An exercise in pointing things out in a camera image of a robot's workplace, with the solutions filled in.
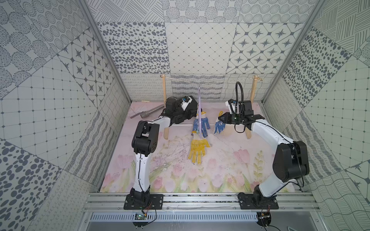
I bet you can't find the blue dotted glove with logo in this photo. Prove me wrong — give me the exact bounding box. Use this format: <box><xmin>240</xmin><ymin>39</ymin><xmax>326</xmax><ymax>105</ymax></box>
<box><xmin>192</xmin><ymin>111</ymin><xmax>211</xmax><ymax>138</ymax></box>

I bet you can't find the purple wavy clothes hanger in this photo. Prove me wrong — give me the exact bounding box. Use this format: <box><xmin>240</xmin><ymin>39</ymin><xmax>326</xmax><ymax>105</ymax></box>
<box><xmin>198</xmin><ymin>85</ymin><xmax>203</xmax><ymax>140</ymax></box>

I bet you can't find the yellow dotted work glove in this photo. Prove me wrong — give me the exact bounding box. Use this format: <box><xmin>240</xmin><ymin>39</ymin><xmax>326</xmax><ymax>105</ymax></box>
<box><xmin>188</xmin><ymin>134</ymin><xmax>211</xmax><ymax>165</ymax></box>

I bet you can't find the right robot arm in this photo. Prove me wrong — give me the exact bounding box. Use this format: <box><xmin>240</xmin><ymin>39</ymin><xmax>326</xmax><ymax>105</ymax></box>
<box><xmin>218</xmin><ymin>99</ymin><xmax>310</xmax><ymax>208</ymax></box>

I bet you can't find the grey metal cylinder tool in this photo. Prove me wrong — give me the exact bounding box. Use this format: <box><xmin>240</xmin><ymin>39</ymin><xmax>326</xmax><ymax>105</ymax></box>
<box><xmin>130</xmin><ymin>105</ymin><xmax>165</xmax><ymax>119</ymax></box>

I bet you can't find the green circuit board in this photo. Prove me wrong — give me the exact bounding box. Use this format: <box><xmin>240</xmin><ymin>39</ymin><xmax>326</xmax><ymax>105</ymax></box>
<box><xmin>135</xmin><ymin>213</ymin><xmax>147</xmax><ymax>220</ymax></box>

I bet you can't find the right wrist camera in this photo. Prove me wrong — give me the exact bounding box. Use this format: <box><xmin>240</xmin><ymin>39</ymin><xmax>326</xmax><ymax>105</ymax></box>
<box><xmin>225</xmin><ymin>99</ymin><xmax>240</xmax><ymax>114</ymax></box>

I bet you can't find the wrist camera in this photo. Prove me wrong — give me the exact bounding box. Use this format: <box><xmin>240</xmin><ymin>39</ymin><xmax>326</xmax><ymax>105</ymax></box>
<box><xmin>181</xmin><ymin>96</ymin><xmax>193</xmax><ymax>111</ymax></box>
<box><xmin>225</xmin><ymin>99</ymin><xmax>240</xmax><ymax>114</ymax></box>

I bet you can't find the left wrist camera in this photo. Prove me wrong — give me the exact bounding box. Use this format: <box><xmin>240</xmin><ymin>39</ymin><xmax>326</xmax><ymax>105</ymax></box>
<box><xmin>181</xmin><ymin>96</ymin><xmax>193</xmax><ymax>111</ymax></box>

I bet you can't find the wooden drying rack frame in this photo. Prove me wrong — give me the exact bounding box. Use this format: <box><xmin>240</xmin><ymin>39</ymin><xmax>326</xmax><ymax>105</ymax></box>
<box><xmin>160</xmin><ymin>74</ymin><xmax>251</xmax><ymax>140</ymax></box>

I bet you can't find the black corrugated cable hose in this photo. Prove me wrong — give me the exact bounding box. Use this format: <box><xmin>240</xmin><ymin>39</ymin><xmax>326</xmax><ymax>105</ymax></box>
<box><xmin>235</xmin><ymin>81</ymin><xmax>245</xmax><ymax>113</ymax></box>

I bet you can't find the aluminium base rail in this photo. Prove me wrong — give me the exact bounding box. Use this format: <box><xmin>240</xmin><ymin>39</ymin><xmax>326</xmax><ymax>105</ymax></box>
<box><xmin>82</xmin><ymin>192</ymin><xmax>320</xmax><ymax>212</ymax></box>

